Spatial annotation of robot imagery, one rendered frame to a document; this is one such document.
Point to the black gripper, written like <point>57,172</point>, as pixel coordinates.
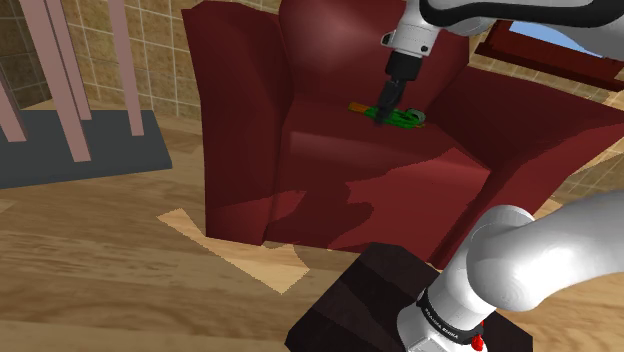
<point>402,68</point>

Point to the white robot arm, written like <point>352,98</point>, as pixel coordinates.
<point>531,253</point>

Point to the dark red armchair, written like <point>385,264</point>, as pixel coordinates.
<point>341,161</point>

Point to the dark red framed window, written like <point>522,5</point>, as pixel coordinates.
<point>551,48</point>

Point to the pink legged frame on grey base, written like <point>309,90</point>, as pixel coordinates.
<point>73,122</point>

